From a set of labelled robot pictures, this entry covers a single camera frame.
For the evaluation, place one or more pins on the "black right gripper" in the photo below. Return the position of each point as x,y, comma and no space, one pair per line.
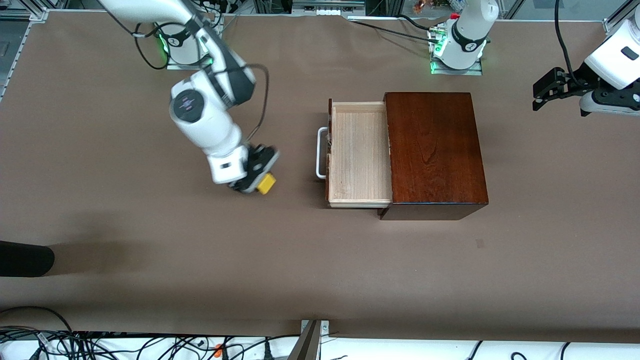
258,161

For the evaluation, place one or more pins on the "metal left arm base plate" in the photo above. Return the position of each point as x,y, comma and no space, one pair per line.
467,72

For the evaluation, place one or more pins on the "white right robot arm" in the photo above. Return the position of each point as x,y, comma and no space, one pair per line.
200,115

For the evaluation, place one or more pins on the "aluminium corner profile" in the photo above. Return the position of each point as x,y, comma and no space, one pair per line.
612,22

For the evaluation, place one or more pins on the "light wood drawer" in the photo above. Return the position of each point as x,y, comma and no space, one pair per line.
360,155

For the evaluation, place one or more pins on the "grey power strip device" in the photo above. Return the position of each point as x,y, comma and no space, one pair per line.
327,6

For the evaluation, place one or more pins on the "small aluminium bracket plate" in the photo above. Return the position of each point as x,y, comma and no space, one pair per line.
324,327

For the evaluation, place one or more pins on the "yellow cube block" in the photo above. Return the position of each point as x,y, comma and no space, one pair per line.
266,184

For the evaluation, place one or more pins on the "black cylindrical pole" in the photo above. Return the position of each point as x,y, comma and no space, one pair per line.
25,259

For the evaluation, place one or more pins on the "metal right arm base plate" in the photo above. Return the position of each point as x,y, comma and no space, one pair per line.
175,66

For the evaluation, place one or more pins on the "grey metal mount bar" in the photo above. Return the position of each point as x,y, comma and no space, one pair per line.
305,345

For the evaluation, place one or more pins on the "dark brown wooden cabinet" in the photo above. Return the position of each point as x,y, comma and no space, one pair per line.
435,150

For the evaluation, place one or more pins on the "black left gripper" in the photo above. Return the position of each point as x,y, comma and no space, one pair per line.
571,84

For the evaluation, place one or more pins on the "aluminium table edge rail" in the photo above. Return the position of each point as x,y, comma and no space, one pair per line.
20,45

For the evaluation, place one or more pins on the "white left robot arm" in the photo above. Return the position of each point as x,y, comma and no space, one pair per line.
470,30

